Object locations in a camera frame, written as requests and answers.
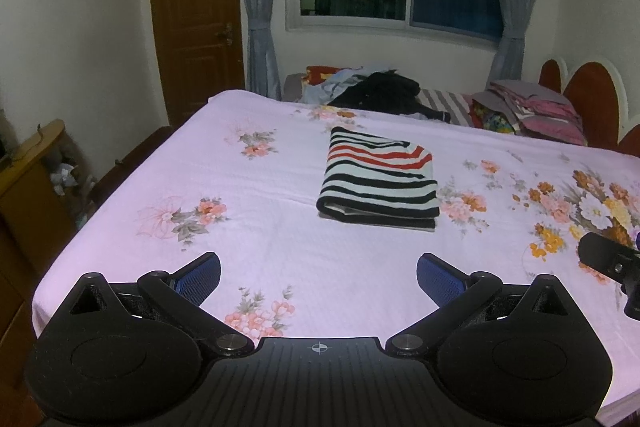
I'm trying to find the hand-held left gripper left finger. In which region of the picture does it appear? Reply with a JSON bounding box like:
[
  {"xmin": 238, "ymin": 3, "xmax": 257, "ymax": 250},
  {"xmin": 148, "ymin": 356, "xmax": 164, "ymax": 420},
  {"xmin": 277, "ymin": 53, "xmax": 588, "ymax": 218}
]
[{"xmin": 60, "ymin": 251, "xmax": 255, "ymax": 358}]

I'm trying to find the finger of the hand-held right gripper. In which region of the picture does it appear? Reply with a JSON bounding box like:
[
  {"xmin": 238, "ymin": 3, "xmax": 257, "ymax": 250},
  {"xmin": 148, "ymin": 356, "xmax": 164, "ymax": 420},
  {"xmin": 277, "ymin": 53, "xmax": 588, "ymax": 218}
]
[{"xmin": 577, "ymin": 232, "xmax": 640, "ymax": 323}]

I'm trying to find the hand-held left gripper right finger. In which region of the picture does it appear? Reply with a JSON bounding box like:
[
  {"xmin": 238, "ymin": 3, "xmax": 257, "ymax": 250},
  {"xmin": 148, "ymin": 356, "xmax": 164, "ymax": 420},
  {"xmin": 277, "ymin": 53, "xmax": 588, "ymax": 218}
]
[{"xmin": 385, "ymin": 253, "xmax": 583, "ymax": 358}]

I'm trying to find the striped knit sweater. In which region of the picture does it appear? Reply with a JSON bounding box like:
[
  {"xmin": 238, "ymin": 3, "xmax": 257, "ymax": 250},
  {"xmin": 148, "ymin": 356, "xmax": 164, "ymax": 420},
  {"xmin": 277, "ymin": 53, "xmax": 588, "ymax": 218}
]
[{"xmin": 316, "ymin": 126, "xmax": 441, "ymax": 230}]

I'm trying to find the light blue clothes pile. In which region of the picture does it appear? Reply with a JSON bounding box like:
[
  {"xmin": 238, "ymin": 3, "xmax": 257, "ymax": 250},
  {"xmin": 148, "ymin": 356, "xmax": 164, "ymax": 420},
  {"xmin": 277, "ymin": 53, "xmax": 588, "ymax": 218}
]
[{"xmin": 299, "ymin": 66, "xmax": 396, "ymax": 105}]

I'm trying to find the bed with pink floral sheet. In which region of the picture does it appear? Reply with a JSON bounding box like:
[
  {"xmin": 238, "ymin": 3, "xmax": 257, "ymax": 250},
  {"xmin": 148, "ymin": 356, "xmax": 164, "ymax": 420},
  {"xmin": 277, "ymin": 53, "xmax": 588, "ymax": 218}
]
[{"xmin": 31, "ymin": 89, "xmax": 640, "ymax": 427}]

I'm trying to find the stack of pink grey bedding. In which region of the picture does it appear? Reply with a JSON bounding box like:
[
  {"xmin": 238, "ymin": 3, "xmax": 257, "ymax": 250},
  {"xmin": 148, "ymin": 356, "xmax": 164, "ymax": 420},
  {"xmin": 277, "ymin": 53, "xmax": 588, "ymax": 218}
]
[{"xmin": 470, "ymin": 79, "xmax": 588, "ymax": 146}]

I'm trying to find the scalloped red white headboard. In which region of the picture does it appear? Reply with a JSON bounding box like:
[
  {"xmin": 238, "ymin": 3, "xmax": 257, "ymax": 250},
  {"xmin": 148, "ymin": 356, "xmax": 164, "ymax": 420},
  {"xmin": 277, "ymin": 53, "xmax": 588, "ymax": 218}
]
[{"xmin": 537, "ymin": 54, "xmax": 640, "ymax": 155}]

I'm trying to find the colourful printed cloth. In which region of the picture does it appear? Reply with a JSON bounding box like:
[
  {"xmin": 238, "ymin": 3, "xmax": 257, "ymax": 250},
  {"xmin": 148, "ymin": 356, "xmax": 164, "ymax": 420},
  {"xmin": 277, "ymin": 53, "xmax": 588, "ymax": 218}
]
[{"xmin": 472, "ymin": 102, "xmax": 517, "ymax": 134}]

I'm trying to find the grey striped mattress sheet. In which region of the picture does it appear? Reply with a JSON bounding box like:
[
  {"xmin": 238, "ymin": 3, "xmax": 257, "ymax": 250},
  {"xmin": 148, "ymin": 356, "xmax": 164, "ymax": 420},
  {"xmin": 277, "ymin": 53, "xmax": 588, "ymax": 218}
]
[{"xmin": 417, "ymin": 88, "xmax": 475, "ymax": 126}]

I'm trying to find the wooden side cabinet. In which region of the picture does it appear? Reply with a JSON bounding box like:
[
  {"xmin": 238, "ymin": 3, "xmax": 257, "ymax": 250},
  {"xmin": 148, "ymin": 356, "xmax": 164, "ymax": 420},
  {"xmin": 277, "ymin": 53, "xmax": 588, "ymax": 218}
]
[{"xmin": 0, "ymin": 119, "xmax": 98, "ymax": 360}]

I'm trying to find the black clothing pile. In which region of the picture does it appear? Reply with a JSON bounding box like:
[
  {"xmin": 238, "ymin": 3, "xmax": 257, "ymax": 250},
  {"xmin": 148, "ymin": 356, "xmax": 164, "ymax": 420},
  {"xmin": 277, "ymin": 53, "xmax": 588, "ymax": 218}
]
[{"xmin": 330, "ymin": 72, "xmax": 451, "ymax": 122}]

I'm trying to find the red pillow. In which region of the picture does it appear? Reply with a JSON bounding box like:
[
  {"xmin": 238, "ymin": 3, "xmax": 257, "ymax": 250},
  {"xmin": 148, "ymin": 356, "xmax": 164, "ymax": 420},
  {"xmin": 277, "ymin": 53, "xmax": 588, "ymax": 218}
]
[{"xmin": 305, "ymin": 66, "xmax": 342, "ymax": 84}]

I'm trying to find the brown wooden door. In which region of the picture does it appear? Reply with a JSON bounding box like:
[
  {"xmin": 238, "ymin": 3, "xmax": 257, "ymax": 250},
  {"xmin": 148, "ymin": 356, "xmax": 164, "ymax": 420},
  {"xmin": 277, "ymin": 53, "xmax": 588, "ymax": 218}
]
[{"xmin": 148, "ymin": 0, "xmax": 247, "ymax": 128}]

